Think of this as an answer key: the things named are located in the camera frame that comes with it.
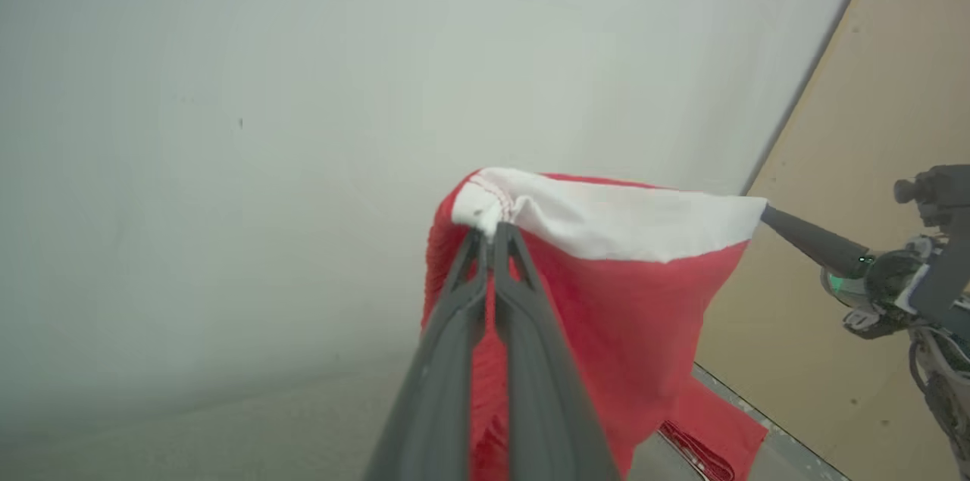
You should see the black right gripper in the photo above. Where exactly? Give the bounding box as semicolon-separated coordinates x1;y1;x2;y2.
761;205;970;339

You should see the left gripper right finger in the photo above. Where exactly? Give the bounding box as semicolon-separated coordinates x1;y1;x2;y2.
492;222;623;481

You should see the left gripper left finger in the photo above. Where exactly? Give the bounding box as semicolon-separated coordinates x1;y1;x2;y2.
364;228;490;481

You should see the red garment with white band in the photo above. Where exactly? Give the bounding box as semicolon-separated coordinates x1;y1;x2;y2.
421;167;770;481

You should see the beige wooden panel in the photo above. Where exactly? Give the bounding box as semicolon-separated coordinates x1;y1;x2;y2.
696;0;970;481

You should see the grey fabric sofa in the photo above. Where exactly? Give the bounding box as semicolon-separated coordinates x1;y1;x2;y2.
0;348;851;481

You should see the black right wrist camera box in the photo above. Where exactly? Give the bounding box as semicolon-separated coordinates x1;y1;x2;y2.
893;164;970;229

